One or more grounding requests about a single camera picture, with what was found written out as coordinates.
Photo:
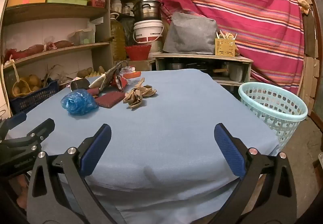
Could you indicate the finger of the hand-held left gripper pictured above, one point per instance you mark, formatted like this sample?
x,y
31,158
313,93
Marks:
x,y
41,130
15,118

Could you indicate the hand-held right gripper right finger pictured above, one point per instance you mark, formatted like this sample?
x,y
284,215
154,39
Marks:
x,y
231,149

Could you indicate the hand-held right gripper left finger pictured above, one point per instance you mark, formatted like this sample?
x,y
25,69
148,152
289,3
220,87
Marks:
x,y
97,149

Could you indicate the blue plastic bag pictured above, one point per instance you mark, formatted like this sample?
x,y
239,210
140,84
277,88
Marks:
x,y
78,102

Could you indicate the large maroon scouring pad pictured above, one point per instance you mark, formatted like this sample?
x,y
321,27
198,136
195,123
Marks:
x,y
108,99

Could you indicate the light blue plastic basket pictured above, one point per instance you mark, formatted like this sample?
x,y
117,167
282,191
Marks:
x,y
275,123

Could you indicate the brown paper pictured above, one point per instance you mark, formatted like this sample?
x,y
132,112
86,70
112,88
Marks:
x,y
135,96

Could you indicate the white cloth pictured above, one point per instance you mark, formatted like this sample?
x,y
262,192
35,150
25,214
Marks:
x,y
97,82

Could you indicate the red snack wrapper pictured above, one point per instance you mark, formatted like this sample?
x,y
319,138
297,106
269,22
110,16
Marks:
x,y
119,82

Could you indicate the printed paper carton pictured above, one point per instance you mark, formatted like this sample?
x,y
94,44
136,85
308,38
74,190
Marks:
x,y
111,75

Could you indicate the blue plastic crate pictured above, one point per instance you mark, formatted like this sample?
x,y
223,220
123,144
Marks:
x,y
32,99

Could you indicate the small maroon scouring pad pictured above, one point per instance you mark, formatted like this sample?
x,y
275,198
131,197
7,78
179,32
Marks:
x,y
92,91

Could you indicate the small black box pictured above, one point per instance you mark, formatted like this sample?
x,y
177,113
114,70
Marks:
x,y
79,84

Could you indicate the red mesh produce bag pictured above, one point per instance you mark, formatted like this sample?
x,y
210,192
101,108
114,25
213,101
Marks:
x,y
59,44
25,51

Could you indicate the blue tablecloth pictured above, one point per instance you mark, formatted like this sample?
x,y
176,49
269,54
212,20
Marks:
x,y
164,125

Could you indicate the brown potato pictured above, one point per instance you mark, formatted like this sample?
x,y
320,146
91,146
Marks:
x,y
84,72

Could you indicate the yellow egg carton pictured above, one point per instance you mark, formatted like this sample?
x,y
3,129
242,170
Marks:
x,y
95,74

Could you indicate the white jug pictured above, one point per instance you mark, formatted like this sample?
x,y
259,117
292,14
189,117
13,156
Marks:
x,y
236,72

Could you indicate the orange flat packet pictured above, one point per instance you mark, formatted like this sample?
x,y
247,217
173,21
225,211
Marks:
x,y
133,75

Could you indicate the black pan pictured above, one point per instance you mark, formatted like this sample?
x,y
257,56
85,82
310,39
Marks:
x,y
195,65

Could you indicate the cardboard box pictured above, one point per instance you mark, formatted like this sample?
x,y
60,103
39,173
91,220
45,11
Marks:
x,y
142,64

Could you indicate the low wooden cabinet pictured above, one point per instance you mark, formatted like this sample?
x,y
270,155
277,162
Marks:
x,y
201,55

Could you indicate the yellow perforated utensil holder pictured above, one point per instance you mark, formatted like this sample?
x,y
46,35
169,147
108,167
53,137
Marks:
x,y
224,48

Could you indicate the small steel pot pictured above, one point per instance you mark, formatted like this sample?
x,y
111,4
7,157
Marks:
x,y
174,65

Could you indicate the clear plastic container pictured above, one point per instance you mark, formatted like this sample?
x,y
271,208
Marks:
x,y
82,37

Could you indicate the red plastic bowl basket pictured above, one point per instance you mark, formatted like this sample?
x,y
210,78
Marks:
x,y
137,52

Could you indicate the large yellow oil jug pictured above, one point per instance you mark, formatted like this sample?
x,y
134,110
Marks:
x,y
118,39

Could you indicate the wooden shelf unit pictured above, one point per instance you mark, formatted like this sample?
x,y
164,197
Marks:
x,y
50,10

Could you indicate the grey fabric cover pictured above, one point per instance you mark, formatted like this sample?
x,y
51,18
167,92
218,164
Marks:
x,y
189,34

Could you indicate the white plastic bucket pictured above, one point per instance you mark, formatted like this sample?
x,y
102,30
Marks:
x,y
147,30

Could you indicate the small red plastic basket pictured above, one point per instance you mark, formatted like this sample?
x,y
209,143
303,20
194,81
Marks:
x,y
97,1

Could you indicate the white plastic jar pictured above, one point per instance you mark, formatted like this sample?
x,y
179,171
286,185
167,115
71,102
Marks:
x,y
127,8
116,6

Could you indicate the steel cooking pot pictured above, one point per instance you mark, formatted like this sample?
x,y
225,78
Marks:
x,y
147,10

